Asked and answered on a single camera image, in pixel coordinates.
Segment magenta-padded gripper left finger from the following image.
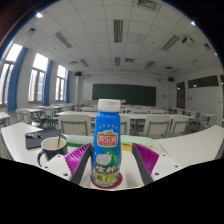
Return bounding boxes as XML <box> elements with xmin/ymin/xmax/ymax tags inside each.
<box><xmin>43</xmin><ymin>143</ymin><xmax>94</xmax><ymax>186</ymax></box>

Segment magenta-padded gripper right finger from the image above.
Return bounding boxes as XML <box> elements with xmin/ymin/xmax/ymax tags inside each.
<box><xmin>131</xmin><ymin>142</ymin><xmax>183</xmax><ymax>186</ymax></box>

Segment blue drink bottle white cap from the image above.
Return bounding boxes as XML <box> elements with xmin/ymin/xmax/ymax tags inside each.
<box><xmin>91</xmin><ymin>98</ymin><xmax>122</xmax><ymax>188</ymax></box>

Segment dark blue mug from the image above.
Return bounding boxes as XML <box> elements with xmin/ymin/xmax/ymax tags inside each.
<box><xmin>36</xmin><ymin>136</ymin><xmax>69</xmax><ymax>168</ymax></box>

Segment thin wooden stick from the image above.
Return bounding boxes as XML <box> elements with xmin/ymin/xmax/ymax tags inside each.
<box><xmin>56</xmin><ymin>128</ymin><xmax>63</xmax><ymax>149</ymax></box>

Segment white classroom chairs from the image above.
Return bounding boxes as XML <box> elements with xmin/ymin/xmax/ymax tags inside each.
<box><xmin>14</xmin><ymin>99</ymin><xmax>224</xmax><ymax>138</ymax></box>

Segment black flat pad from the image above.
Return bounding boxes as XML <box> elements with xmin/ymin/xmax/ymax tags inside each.
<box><xmin>24</xmin><ymin>128</ymin><xmax>68</xmax><ymax>150</ymax></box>

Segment green chalkboard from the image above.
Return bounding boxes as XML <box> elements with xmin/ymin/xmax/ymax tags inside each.
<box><xmin>91</xmin><ymin>83</ymin><xmax>157</xmax><ymax>107</ymax></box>

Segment dark door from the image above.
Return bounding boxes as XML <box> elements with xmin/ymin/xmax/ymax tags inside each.
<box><xmin>176</xmin><ymin>81</ymin><xmax>186</xmax><ymax>110</ymax></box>

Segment blue curtain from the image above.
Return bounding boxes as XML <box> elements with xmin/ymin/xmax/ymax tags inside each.
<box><xmin>7</xmin><ymin>46</ymin><xmax>30</xmax><ymax>113</ymax></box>
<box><xmin>42</xmin><ymin>59</ymin><xmax>54</xmax><ymax>107</ymax></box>
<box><xmin>64</xmin><ymin>69</ymin><xmax>71</xmax><ymax>104</ymax></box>

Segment ceiling projector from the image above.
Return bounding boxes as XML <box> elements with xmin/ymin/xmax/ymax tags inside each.
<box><xmin>182</xmin><ymin>35</ymin><xmax>197</xmax><ymax>47</ymax></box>

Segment ceiling lights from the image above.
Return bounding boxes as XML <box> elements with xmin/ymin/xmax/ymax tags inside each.
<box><xmin>26</xmin><ymin>0</ymin><xmax>214</xmax><ymax>73</ymax></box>

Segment dark high wall window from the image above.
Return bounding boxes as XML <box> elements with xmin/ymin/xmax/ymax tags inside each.
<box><xmin>187</xmin><ymin>75</ymin><xmax>220</xmax><ymax>90</ymax></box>

